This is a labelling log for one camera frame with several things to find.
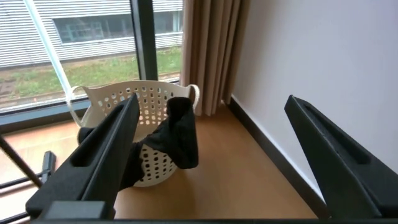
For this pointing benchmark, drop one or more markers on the white laundry basket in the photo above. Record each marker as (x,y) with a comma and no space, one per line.
(152,102)

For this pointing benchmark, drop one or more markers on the window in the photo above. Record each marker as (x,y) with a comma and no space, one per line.
(144,37)

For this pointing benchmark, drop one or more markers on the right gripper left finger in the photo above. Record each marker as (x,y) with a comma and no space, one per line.
(90,165)

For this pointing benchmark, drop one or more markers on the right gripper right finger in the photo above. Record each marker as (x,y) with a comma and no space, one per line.
(335,161)

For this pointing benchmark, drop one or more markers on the beige curtain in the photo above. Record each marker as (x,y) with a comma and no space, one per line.
(211,56)

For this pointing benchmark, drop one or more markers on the black clothes rack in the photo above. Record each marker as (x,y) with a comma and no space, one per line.
(48,165)

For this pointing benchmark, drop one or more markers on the heap of clothes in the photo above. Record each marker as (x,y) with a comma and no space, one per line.
(177,140)

